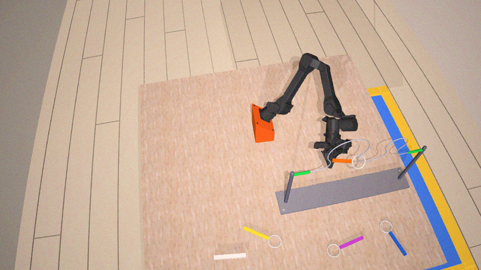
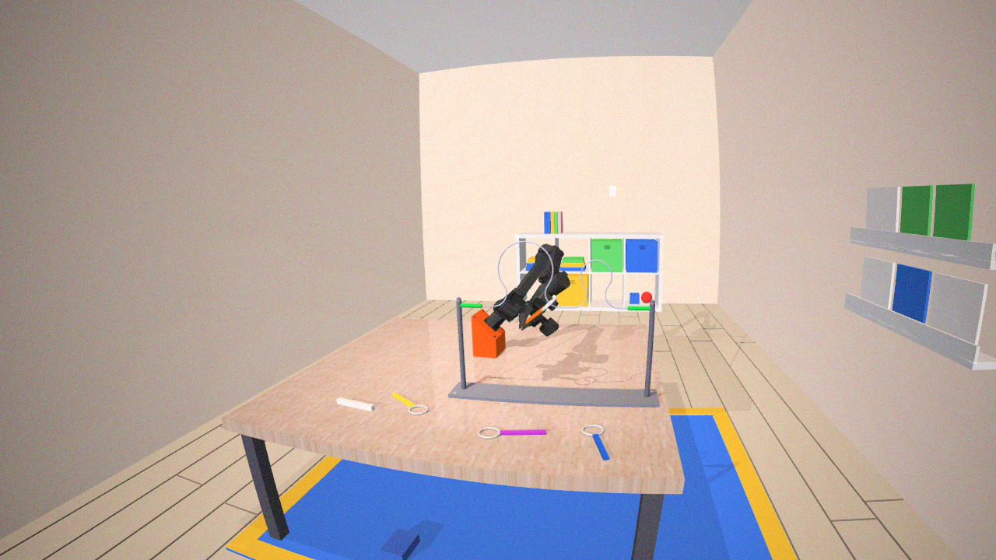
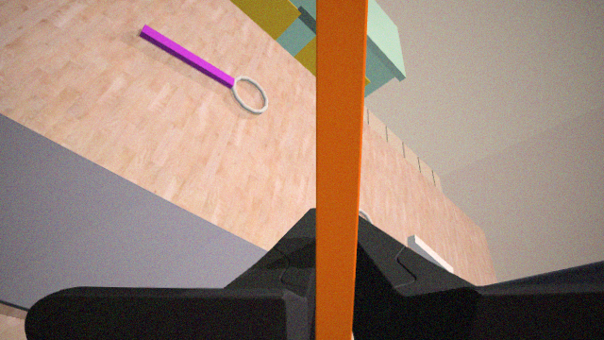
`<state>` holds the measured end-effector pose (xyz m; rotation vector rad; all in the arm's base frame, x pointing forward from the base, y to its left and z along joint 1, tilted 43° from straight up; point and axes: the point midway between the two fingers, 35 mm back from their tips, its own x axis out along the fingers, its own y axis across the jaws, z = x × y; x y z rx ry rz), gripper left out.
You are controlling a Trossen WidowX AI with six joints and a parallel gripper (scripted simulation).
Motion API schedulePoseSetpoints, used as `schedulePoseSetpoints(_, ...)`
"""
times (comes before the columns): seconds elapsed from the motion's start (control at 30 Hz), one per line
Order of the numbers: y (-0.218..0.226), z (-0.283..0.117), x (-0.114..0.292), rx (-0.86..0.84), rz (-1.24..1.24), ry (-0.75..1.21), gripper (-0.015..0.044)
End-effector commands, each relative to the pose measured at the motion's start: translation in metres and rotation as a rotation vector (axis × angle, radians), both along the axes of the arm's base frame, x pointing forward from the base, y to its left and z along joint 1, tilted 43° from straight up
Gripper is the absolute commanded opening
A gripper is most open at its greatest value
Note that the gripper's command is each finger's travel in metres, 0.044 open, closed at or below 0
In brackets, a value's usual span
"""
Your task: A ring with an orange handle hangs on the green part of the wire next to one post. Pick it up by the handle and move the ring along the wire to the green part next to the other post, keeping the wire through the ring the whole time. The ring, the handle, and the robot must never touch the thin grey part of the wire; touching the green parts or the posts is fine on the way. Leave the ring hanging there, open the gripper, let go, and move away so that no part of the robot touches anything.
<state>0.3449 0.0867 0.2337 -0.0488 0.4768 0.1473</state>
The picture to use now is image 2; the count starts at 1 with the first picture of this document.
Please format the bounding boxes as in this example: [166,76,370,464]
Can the orange bar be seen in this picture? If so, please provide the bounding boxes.
[524,297,557,325]

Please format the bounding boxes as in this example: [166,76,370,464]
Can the purple wand with white loop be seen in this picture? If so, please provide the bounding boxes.
[477,427,546,439]

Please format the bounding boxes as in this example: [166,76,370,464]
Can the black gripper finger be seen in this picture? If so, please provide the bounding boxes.
[517,303,533,329]
[521,314,544,331]

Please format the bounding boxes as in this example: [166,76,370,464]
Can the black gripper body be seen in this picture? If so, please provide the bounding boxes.
[505,288,559,337]

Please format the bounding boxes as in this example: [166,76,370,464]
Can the white rectangular bar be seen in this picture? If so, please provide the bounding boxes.
[337,397,375,411]

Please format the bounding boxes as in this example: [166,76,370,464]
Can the grey loop with yellow handle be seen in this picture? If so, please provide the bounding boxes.
[392,393,428,415]

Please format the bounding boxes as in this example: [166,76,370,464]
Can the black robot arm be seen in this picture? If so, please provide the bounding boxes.
[484,243,570,332]

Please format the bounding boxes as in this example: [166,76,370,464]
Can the white loop with blue handle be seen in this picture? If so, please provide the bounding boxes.
[581,424,609,460]

